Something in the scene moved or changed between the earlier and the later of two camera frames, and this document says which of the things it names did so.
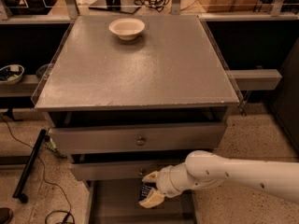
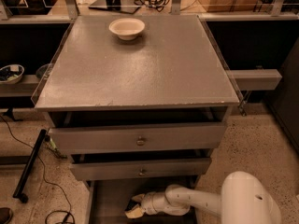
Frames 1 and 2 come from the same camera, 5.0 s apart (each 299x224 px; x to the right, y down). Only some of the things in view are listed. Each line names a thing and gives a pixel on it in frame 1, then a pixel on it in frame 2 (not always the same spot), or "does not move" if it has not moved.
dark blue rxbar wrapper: x=146 y=188 → x=132 y=205
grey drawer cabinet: x=126 y=109 does not move
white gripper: x=164 y=181 → x=149 y=203
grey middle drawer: x=115 y=170 does not move
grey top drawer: x=137 y=138 does not move
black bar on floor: x=29 y=166 does not move
